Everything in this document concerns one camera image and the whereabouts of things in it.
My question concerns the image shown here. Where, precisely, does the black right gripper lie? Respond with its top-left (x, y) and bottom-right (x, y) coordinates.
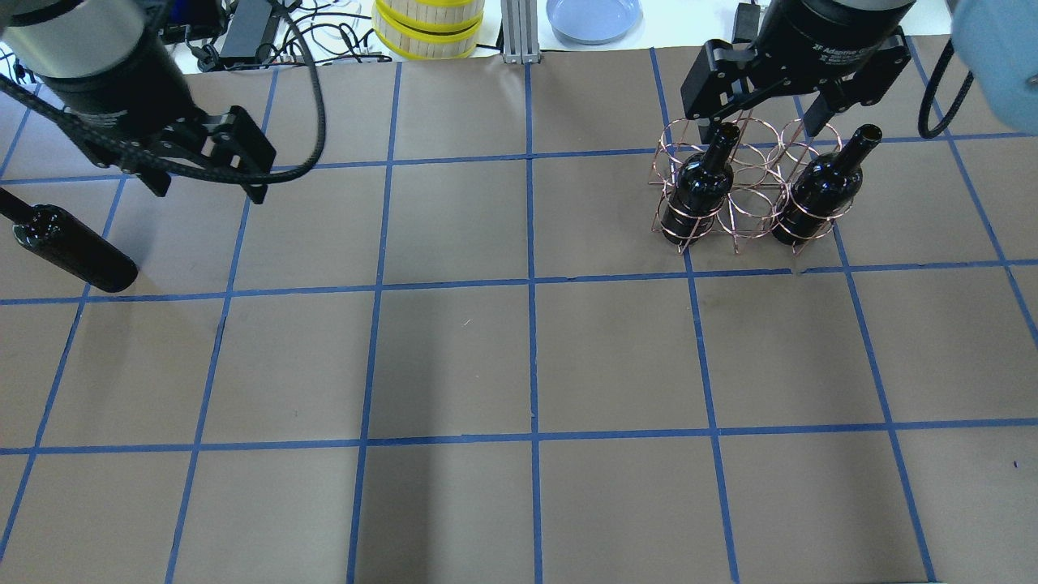
top-left (680, 1), bottom-right (913, 138)

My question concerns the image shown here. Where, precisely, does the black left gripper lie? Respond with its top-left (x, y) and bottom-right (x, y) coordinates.
top-left (40, 32), bottom-right (276, 197)

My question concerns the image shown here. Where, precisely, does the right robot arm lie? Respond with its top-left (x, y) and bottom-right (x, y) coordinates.
top-left (681, 1), bottom-right (1037, 140)

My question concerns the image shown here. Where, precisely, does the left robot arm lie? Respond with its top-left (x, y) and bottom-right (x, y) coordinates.
top-left (2, 1), bottom-right (276, 196)

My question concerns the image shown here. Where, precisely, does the yellow rimmed wooden basket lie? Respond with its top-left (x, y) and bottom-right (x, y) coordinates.
top-left (371, 1), bottom-right (485, 60)

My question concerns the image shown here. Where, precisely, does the black power adapter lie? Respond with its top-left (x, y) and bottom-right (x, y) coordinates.
top-left (218, 1), bottom-right (279, 69)

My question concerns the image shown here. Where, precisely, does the black electronics box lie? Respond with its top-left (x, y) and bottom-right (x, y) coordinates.
top-left (159, 1), bottom-right (229, 45)

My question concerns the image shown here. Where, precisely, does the blue plate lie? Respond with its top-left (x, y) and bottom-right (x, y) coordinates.
top-left (545, 1), bottom-right (641, 45)

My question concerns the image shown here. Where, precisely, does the copper wire wine basket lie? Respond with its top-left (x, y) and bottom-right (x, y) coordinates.
top-left (649, 112), bottom-right (848, 254)

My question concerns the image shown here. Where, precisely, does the tangle of black cables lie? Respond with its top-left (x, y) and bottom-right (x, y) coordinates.
top-left (191, 0), bottom-right (398, 72)

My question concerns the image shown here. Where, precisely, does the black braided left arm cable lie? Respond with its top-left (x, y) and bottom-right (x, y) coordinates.
top-left (0, 0), bottom-right (327, 184)

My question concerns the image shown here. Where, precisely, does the aluminium frame post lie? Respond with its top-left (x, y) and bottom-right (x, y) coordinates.
top-left (500, 0), bottom-right (542, 64)

